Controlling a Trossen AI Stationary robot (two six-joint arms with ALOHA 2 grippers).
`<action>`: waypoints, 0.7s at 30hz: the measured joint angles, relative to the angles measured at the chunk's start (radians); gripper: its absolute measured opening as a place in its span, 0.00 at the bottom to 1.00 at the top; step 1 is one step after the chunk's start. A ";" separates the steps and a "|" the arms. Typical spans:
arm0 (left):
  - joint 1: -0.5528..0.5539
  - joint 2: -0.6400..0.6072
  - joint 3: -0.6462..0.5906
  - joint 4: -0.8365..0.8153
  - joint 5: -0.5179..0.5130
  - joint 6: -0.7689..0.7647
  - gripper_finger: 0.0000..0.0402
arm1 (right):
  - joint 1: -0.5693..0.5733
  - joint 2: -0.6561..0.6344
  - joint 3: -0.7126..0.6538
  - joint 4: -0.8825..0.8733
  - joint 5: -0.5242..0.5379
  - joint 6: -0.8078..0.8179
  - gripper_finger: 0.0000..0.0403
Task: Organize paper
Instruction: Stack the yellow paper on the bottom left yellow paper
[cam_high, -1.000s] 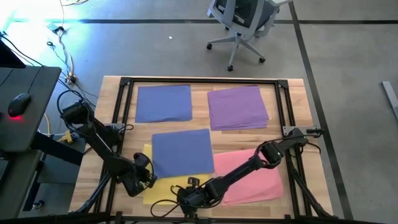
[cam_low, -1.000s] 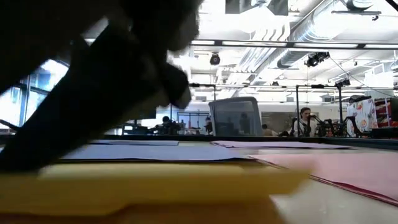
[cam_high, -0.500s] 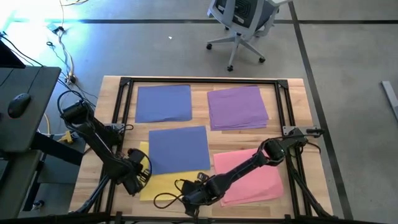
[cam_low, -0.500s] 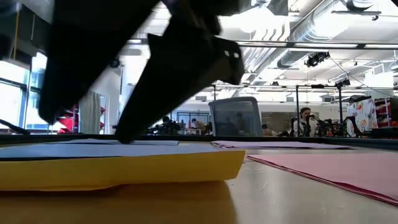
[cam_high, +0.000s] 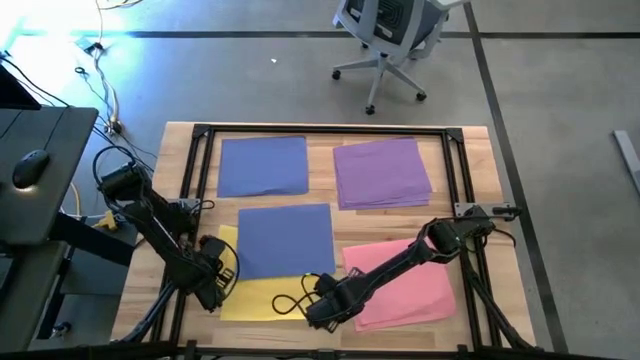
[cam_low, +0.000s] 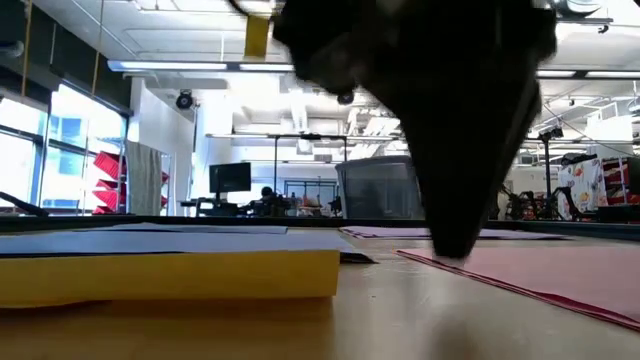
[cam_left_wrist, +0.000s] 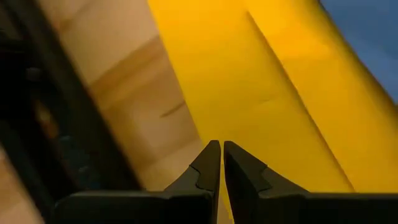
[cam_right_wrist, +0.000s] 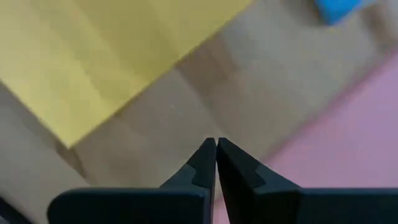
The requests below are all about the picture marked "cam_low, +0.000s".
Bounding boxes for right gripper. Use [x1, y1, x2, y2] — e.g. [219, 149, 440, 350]
[272, 0, 559, 259]

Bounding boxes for purple paper sheet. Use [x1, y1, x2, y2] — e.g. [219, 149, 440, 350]
[339, 225, 571, 241]

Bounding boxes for pink paper sheet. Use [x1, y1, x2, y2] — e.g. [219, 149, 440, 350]
[396, 246, 640, 332]

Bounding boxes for background robot arms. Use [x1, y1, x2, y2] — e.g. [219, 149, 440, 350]
[499, 184, 584, 221]

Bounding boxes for floral cloth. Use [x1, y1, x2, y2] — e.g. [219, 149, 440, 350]
[556, 157, 609, 221]

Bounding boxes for grey office chair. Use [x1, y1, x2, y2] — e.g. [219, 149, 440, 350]
[334, 154, 426, 221]

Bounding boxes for person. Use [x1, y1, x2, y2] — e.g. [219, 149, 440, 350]
[258, 185, 282, 216]

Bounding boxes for black background monitor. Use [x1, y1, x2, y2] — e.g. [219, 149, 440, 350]
[208, 160, 253, 195]

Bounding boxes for yellow tape tag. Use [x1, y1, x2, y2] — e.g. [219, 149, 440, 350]
[243, 13, 272, 60]

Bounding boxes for black ceiling speaker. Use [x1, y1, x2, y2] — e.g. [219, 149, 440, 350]
[174, 88, 195, 111]

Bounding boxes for ceiling light strip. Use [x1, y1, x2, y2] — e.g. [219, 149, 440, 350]
[107, 59, 640, 80]

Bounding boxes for grey curtain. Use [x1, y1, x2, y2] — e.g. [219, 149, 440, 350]
[124, 139, 164, 217]

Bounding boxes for silver ventilation duct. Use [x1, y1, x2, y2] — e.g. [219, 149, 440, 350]
[542, 0, 617, 31]

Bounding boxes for black aluminium table frame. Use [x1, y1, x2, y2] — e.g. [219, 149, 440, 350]
[0, 192, 640, 242]

